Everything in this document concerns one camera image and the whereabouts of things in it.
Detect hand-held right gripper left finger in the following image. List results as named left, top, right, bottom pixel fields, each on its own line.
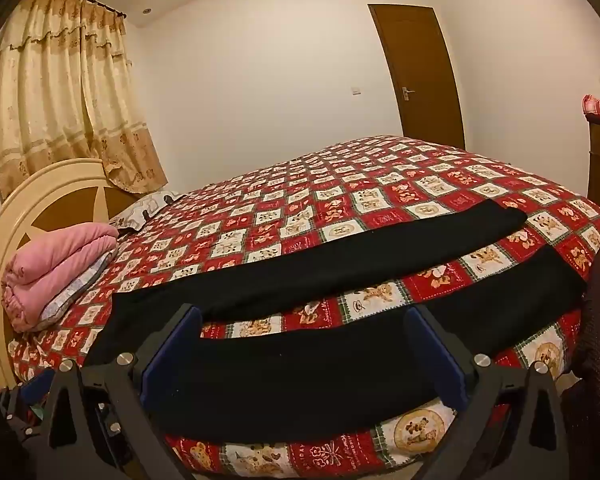
left=32, top=302, right=203, bottom=480

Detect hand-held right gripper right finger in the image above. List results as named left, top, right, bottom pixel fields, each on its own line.
left=404, top=304, right=568, bottom=480

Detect black pants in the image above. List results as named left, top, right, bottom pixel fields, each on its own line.
left=82, top=199, right=588, bottom=445

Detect light patterned folded blanket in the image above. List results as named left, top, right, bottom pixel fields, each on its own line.
left=40, top=249, right=118, bottom=323

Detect pink folded quilt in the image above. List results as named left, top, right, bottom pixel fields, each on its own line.
left=1, top=224, right=119, bottom=333

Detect patterned pillow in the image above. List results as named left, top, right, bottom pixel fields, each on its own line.
left=107, top=190, right=186, bottom=236

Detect red printed patchwork blanket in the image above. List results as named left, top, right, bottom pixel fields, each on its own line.
left=7, top=135, right=600, bottom=478

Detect cream and brown headboard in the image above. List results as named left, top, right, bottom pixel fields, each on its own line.
left=0, top=158, right=146, bottom=386

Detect beige patterned curtain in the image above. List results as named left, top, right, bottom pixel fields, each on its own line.
left=0, top=0, right=168, bottom=201

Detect brown wooden door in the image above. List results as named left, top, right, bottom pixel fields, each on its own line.
left=367, top=4, right=466, bottom=151

